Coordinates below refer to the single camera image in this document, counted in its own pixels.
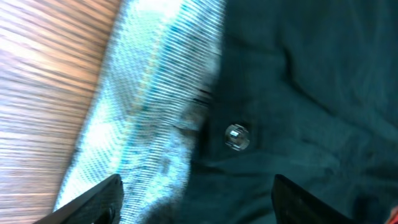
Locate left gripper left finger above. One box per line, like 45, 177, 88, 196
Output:
34, 174, 124, 224

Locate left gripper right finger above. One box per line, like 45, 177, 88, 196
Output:
271, 174, 354, 224

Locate black shorts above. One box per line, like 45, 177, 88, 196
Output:
55, 0, 397, 223

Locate red cloth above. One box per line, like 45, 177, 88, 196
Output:
385, 207, 398, 224

